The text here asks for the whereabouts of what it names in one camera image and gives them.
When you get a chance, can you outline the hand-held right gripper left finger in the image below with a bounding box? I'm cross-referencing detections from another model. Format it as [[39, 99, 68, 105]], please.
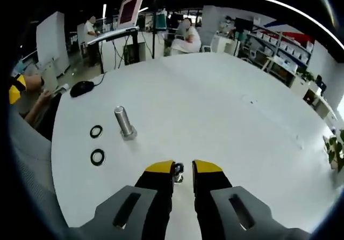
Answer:
[[68, 159, 175, 240]]

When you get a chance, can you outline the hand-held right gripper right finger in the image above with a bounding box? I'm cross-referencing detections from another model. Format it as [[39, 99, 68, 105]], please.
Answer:
[[191, 159, 312, 240]]

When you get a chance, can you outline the thin threaded steel stud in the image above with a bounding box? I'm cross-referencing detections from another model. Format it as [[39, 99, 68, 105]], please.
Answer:
[[173, 162, 185, 185]]

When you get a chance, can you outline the large black washer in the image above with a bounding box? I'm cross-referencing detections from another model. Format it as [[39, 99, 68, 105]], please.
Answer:
[[90, 148, 106, 167], [90, 125, 103, 139]]

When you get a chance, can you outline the thick threaded steel stud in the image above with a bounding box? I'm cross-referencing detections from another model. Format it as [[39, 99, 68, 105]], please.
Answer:
[[114, 105, 138, 142]]

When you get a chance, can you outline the white cabinet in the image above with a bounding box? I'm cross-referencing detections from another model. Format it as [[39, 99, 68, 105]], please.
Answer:
[[36, 11, 70, 77]]

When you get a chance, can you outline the black computer mouse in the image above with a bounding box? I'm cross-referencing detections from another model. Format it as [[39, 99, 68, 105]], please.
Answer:
[[69, 81, 95, 98]]

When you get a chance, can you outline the grey mesh office chair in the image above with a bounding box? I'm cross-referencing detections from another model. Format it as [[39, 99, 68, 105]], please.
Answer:
[[8, 108, 70, 240]]

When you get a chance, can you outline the white standing desk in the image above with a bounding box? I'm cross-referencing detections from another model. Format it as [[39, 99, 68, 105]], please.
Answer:
[[87, 26, 140, 74]]

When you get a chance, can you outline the green potted plant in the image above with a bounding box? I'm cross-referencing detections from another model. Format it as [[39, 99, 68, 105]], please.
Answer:
[[324, 129, 344, 171]]

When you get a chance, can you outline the computer monitor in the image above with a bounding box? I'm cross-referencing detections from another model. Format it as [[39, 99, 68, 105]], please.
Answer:
[[117, 0, 148, 28]]

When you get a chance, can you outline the green board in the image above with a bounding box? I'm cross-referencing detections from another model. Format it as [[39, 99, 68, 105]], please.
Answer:
[[157, 11, 167, 31]]

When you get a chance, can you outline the shelf with white bins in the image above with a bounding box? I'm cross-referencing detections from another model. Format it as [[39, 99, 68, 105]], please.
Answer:
[[249, 25, 315, 71]]

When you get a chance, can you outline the black mouse cable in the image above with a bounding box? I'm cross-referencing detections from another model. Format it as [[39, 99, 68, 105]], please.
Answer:
[[92, 72, 107, 87]]

